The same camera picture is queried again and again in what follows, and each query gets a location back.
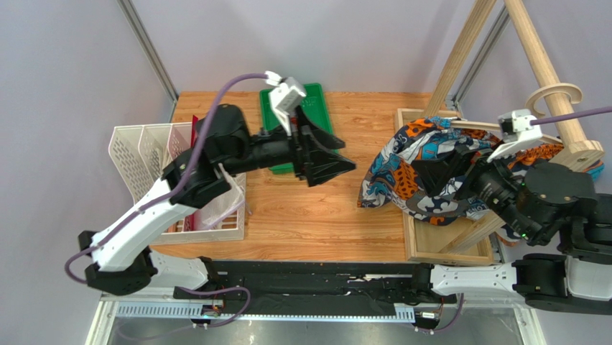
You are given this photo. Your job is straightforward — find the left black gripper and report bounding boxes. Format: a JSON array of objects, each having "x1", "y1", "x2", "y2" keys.
[{"x1": 221, "y1": 103, "x2": 356, "y2": 188}]

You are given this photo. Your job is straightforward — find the colourful patterned shorts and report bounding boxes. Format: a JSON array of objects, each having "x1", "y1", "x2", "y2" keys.
[{"x1": 357, "y1": 116, "x2": 605, "y2": 245}]

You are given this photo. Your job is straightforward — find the wooden clothes hanger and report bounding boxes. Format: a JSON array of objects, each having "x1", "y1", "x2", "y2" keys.
[{"x1": 451, "y1": 83, "x2": 585, "y2": 145}]

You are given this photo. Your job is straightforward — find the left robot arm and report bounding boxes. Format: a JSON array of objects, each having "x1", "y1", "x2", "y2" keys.
[{"x1": 78, "y1": 104, "x2": 356, "y2": 296}]

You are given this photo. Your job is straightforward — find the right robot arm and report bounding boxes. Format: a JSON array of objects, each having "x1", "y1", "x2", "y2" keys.
[{"x1": 412, "y1": 151, "x2": 611, "y2": 316}]

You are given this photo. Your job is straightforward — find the green plastic tray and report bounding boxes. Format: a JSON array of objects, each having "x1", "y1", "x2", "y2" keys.
[{"x1": 259, "y1": 83, "x2": 335, "y2": 175}]

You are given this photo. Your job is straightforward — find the red folder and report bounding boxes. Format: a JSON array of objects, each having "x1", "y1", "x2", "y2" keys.
[{"x1": 183, "y1": 115, "x2": 198, "y2": 232}]

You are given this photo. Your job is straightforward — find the white file organizer rack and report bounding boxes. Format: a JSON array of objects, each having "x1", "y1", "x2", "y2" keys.
[{"x1": 108, "y1": 122, "x2": 246, "y2": 245}]

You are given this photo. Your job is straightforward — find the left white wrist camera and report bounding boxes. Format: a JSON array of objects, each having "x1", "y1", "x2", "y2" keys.
[{"x1": 264, "y1": 70, "x2": 307, "y2": 137}]

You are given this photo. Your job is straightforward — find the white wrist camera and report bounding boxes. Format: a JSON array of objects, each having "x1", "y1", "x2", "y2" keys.
[
  {"x1": 487, "y1": 109, "x2": 543, "y2": 162},
  {"x1": 264, "y1": 70, "x2": 307, "y2": 137}
]

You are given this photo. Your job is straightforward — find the wooden clothes rack frame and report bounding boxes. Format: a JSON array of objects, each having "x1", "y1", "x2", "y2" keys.
[{"x1": 375, "y1": 1, "x2": 605, "y2": 266}]

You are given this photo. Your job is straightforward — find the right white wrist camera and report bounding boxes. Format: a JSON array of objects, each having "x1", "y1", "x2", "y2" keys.
[{"x1": 487, "y1": 109, "x2": 543, "y2": 162}]

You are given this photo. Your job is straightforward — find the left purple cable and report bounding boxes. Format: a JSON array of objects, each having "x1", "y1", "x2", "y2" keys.
[{"x1": 64, "y1": 73, "x2": 269, "y2": 285}]

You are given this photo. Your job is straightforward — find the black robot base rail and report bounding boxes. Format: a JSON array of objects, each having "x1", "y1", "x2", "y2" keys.
[{"x1": 201, "y1": 260, "x2": 458, "y2": 316}]

